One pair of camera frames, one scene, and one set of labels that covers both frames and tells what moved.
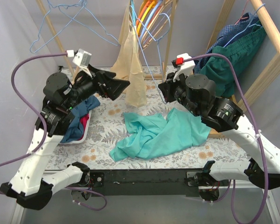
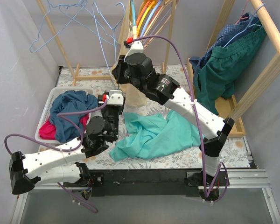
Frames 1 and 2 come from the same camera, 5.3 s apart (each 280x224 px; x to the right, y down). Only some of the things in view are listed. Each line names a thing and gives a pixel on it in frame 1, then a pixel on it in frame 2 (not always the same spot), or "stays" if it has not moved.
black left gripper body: x=101 y=83 → x=115 y=109
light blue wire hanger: x=157 y=39 → x=113 y=28
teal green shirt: x=157 y=134 stays
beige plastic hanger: x=151 y=23 → x=159 y=24
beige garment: x=128 y=62 stays
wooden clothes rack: x=170 y=28 stays
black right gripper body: x=169 y=88 → x=119 y=70
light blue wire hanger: x=52 y=6 stays
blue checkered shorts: x=247 y=23 stays
